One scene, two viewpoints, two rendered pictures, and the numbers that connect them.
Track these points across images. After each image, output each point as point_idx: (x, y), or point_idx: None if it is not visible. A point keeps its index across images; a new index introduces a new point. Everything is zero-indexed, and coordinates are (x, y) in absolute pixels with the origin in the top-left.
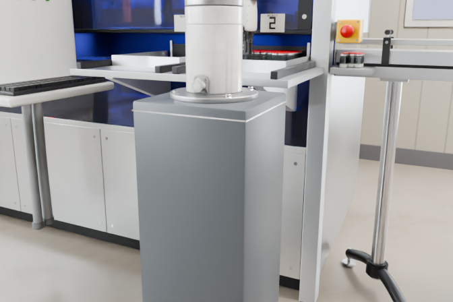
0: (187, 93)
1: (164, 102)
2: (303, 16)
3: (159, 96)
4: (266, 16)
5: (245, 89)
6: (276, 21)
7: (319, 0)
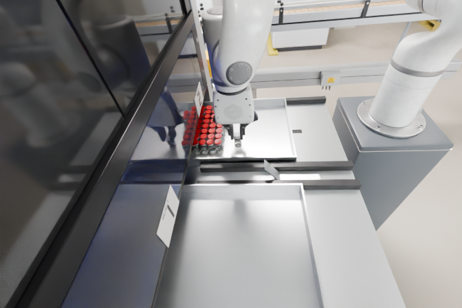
0: (412, 122)
1: (438, 126)
2: (203, 73)
3: (425, 139)
4: (196, 97)
5: (367, 106)
6: (199, 93)
7: (202, 50)
